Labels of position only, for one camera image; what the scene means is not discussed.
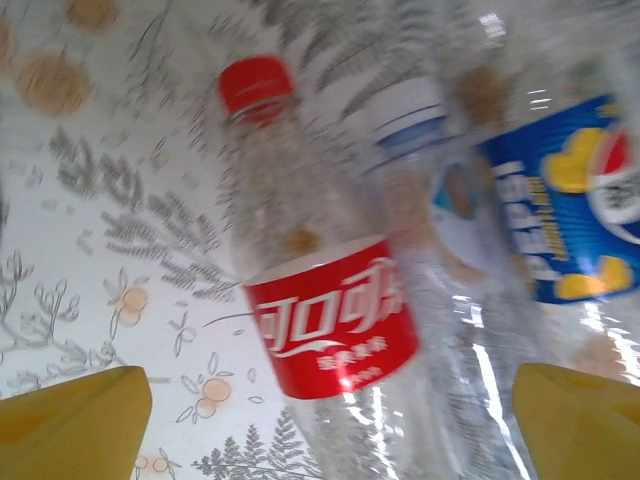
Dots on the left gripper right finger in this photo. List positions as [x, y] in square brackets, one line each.
[585, 430]

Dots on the clear water bottle white cap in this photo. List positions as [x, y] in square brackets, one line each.
[415, 115]

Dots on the clear bottle blue Pepsi label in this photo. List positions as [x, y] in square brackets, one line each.
[550, 210]

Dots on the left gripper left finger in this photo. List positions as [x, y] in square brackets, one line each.
[70, 430]

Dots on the clear bottle red cola label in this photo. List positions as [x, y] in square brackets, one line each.
[330, 320]

